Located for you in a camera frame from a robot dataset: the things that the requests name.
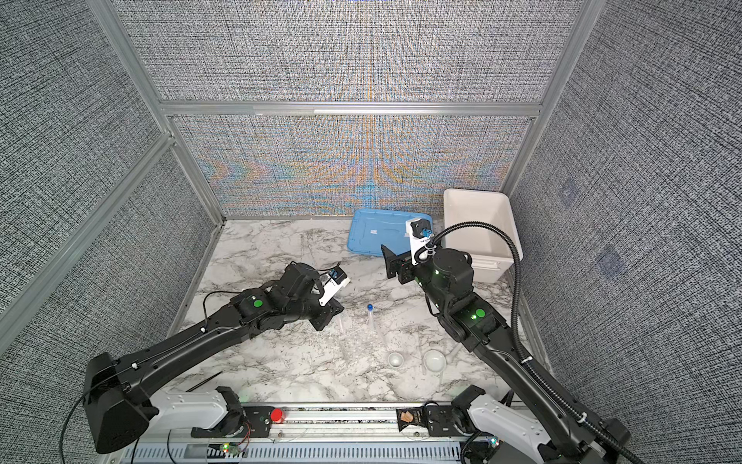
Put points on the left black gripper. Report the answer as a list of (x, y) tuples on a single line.
[(330, 312)]

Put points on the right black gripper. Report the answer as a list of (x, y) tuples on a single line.
[(396, 266)]

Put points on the blue capped test tube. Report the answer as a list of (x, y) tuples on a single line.
[(371, 319)]

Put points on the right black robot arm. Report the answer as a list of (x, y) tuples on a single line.
[(560, 429)]

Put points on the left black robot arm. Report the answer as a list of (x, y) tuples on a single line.
[(119, 394)]

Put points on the white plastic storage bin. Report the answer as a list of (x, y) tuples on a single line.
[(490, 253)]

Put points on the clear glass tube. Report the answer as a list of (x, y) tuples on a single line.
[(341, 325)]

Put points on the white mortar bowl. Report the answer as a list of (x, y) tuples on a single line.
[(434, 361)]

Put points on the blue plastic bin lid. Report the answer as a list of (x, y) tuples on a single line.
[(372, 228)]

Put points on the small white round dish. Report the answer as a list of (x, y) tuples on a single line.
[(396, 359)]

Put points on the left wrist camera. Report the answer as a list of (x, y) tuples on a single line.
[(333, 281)]

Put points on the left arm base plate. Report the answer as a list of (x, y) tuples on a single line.
[(254, 420)]

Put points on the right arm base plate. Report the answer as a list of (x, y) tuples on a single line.
[(441, 421)]

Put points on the brown tag on rail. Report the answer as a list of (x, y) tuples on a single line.
[(406, 417)]

